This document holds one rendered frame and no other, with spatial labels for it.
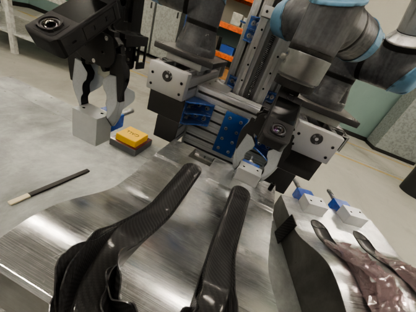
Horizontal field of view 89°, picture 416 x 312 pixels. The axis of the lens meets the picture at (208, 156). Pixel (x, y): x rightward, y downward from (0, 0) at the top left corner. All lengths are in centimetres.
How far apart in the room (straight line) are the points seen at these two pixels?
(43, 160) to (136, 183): 24
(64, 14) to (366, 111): 616
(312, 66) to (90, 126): 37
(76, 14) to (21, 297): 30
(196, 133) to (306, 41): 58
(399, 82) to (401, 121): 529
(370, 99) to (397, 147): 121
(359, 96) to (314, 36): 575
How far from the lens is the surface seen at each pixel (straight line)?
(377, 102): 630
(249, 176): 45
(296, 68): 39
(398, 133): 612
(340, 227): 59
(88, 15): 35
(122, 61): 36
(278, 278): 47
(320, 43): 39
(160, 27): 587
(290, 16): 56
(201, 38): 83
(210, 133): 85
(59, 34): 32
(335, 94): 81
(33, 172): 53
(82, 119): 41
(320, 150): 71
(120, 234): 27
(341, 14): 40
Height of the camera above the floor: 114
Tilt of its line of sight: 30 degrees down
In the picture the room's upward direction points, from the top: 21 degrees clockwise
